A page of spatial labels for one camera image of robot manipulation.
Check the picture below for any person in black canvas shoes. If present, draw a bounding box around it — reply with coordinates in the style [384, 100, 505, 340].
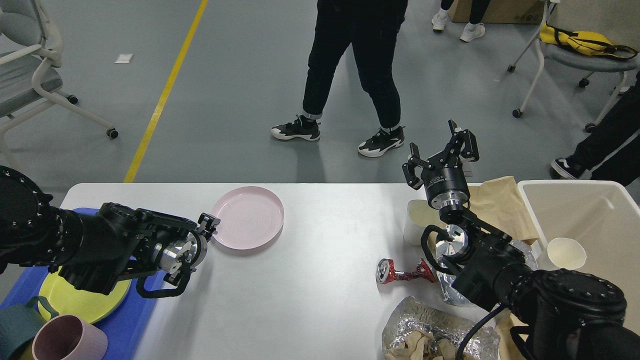
[550, 73, 640, 187]

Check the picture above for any pink plate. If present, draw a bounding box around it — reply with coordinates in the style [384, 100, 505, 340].
[212, 186, 285, 250]

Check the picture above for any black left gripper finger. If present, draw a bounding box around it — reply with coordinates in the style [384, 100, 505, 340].
[196, 213, 221, 240]

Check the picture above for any white paper cup on table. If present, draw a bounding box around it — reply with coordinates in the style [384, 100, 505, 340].
[402, 199, 442, 247]

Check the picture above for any person in black sneakers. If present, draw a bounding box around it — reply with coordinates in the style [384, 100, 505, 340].
[270, 0, 409, 158]

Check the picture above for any grey office chair left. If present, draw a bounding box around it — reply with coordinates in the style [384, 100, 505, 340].
[0, 0, 119, 169]

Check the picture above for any brown paper bag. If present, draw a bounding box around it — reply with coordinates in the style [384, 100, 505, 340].
[469, 176, 540, 245]

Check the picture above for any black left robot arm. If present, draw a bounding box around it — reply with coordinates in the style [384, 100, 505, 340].
[0, 166, 221, 299]

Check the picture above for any crumpled aluminium foil front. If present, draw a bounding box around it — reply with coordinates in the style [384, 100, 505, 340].
[382, 296, 476, 354]

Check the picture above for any dark teal mug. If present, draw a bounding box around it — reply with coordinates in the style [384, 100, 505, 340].
[0, 295, 59, 360]

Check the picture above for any blue plastic tray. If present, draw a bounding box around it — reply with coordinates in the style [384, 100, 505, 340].
[1, 208, 156, 360]

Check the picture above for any white paper cup in bin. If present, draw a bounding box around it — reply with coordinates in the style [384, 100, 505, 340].
[536, 237, 587, 271]

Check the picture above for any yellow backpack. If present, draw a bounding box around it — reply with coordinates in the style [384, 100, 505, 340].
[539, 23, 639, 61]

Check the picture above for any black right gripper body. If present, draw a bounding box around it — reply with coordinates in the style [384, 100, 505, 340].
[422, 162, 470, 210]

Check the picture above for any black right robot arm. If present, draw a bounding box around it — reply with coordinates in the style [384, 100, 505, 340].
[402, 120, 640, 360]

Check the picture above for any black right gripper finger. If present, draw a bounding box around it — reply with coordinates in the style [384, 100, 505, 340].
[402, 142, 432, 191]
[434, 120, 480, 166]

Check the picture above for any cardboard box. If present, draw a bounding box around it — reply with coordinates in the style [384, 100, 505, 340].
[448, 0, 544, 25]

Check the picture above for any yellow plate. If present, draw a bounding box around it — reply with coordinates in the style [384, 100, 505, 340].
[38, 273, 131, 324]

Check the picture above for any crushed red soda can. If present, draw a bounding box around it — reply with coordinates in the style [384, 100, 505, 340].
[375, 259, 438, 284]

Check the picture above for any grey chair right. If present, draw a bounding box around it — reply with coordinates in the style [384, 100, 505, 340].
[507, 0, 639, 133]

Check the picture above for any white plastic bin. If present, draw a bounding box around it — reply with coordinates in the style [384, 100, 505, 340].
[518, 180, 640, 333]

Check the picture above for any brown crumpled paper in foil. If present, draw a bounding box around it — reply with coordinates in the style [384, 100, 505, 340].
[384, 330, 457, 360]

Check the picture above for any person in white sneakers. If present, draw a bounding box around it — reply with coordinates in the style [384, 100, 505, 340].
[430, 0, 490, 43]

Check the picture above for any crumpled silver foil bag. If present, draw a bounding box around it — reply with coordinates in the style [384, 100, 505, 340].
[435, 240, 538, 307]

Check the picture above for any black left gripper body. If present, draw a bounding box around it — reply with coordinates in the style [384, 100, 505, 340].
[160, 232, 209, 275]

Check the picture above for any pink mug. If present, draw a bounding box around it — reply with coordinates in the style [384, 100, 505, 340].
[31, 314, 109, 360]

